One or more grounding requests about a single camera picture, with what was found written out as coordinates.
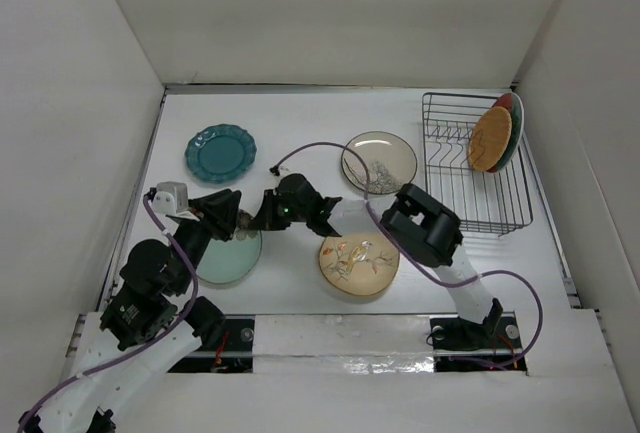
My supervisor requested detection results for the red plate teal flower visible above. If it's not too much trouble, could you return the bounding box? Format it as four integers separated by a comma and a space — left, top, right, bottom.
489, 92, 524, 173

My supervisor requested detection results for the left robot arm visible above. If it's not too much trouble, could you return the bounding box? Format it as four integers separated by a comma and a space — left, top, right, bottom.
18, 182, 241, 432

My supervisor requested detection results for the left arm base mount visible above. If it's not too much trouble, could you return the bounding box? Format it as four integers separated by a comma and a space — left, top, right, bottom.
168, 315, 255, 374

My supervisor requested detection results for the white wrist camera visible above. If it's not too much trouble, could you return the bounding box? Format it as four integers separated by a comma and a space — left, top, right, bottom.
151, 181, 189, 217
269, 165, 290, 177

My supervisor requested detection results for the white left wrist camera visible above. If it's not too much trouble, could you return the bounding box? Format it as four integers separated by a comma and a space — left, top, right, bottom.
151, 181, 189, 217

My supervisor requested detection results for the black wire dish rack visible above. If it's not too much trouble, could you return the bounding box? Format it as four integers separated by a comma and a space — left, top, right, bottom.
422, 92, 533, 236

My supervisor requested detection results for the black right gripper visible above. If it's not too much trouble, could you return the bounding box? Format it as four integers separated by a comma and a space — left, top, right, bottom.
250, 188, 310, 230

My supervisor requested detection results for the woven bamboo plate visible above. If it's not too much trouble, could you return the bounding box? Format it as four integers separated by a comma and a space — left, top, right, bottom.
468, 106, 512, 172

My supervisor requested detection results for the beige plate bird painting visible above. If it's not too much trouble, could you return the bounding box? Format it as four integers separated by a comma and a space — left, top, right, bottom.
318, 232, 400, 297

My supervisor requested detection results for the pale green glass plate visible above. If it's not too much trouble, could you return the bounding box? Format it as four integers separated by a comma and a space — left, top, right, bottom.
196, 228, 262, 286

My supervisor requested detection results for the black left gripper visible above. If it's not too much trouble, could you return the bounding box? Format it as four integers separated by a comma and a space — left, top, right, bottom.
173, 187, 242, 292

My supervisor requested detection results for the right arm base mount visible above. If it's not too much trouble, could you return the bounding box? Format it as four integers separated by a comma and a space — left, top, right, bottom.
425, 313, 527, 373

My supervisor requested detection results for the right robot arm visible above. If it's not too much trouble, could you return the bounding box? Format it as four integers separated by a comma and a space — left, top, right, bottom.
240, 173, 503, 346

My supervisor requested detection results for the teal scalloped plate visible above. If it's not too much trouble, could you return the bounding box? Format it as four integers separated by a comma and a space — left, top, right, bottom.
184, 124, 257, 184

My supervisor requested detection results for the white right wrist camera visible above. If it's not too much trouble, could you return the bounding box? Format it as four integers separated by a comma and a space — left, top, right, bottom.
269, 165, 290, 177

